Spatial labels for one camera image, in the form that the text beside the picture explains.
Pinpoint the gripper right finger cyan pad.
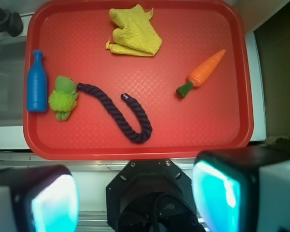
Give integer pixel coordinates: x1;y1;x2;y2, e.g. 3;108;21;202
192;145;290;232

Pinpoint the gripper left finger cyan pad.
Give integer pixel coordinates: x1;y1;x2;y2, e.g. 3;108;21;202
0;165;80;232

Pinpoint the blue plastic bottle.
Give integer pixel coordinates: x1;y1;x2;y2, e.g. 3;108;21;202
27;50;47;112

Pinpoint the green plush frog toy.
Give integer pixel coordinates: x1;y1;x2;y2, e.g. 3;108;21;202
48;75;78;121

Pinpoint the orange toy carrot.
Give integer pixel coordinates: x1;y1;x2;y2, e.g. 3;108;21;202
176;49;226;99

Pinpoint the red plastic tray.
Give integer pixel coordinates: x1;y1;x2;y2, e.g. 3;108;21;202
23;0;253;160

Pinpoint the grey sink basin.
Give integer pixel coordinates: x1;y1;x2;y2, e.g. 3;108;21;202
0;41;26;127

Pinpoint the brown cardboard panel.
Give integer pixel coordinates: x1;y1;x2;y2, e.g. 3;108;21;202
234;0;290;144

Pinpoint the grey sink faucet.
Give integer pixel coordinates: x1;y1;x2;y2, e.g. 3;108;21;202
0;7;24;37

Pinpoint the yellow cloth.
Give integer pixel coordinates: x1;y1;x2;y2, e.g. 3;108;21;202
105;4;162;57

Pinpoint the dark blue rope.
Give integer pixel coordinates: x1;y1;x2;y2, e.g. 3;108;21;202
76;82;153;145

